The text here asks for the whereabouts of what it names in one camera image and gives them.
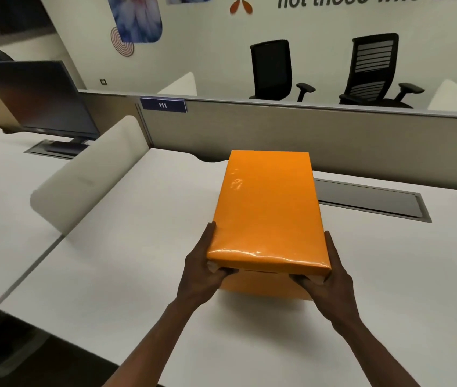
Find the blue desk number label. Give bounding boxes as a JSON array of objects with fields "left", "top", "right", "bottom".
[{"left": 139, "top": 96, "right": 188, "bottom": 114}]

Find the black solid-back office chair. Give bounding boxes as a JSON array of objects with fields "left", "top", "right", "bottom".
[{"left": 248, "top": 39, "right": 317, "bottom": 103}]

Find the black monitor stand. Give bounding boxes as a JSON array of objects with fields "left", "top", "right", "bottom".
[{"left": 45, "top": 136, "right": 91, "bottom": 156}]

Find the person's right hand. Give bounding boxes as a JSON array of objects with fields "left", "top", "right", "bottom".
[{"left": 290, "top": 231, "right": 363, "bottom": 332}]

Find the orange box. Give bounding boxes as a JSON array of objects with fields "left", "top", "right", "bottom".
[{"left": 206, "top": 150, "right": 332, "bottom": 301}]

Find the person's left forearm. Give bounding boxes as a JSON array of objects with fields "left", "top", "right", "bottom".
[{"left": 102, "top": 298, "right": 210, "bottom": 387}]

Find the blue flower wall poster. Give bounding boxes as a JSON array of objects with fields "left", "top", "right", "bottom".
[{"left": 106, "top": 0, "right": 163, "bottom": 44}]

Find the black slatted-back office chair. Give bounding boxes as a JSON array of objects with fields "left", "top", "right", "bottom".
[{"left": 338, "top": 32, "right": 426, "bottom": 109}]

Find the person's left hand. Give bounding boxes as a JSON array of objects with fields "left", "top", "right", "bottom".
[{"left": 176, "top": 221, "right": 239, "bottom": 310}]

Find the black computer monitor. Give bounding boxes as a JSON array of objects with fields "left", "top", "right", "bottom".
[{"left": 0, "top": 60, "right": 101, "bottom": 142}]

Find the grey desk partition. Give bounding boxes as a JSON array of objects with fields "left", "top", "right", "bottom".
[{"left": 78, "top": 89, "right": 457, "bottom": 197}]

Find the red spiral wall decal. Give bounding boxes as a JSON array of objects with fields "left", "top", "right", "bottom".
[{"left": 110, "top": 26, "right": 135, "bottom": 58}]

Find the white desk divider panel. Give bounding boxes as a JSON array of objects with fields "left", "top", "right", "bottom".
[
  {"left": 30, "top": 115, "right": 151, "bottom": 234},
  {"left": 427, "top": 79, "right": 457, "bottom": 113},
  {"left": 157, "top": 71, "right": 198, "bottom": 96}
]

